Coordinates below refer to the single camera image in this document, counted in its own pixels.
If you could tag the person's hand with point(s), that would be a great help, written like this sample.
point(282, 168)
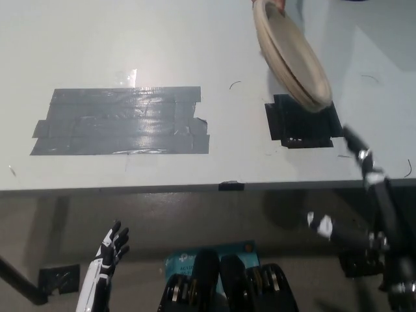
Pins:
point(279, 3)

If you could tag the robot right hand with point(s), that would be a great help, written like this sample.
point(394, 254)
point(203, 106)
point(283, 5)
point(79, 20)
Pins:
point(386, 208)

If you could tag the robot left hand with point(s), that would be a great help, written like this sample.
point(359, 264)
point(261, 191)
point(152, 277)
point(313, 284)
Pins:
point(110, 250)

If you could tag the stack of beige paper plates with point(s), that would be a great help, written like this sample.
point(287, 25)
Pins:
point(292, 55)

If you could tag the black floor tape patch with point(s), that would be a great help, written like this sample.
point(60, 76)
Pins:
point(356, 266)
point(60, 278)

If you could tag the teal cardboard box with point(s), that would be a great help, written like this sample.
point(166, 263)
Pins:
point(182, 261)

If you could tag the black table leg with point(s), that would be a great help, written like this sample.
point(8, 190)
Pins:
point(22, 286)

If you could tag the small black tape strip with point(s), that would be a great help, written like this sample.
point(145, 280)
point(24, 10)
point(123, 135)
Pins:
point(231, 186)

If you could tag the clear tape piece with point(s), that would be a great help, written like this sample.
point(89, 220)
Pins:
point(128, 77)

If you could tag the grey duct tape patch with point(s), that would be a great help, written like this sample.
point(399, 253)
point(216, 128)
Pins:
point(123, 120)

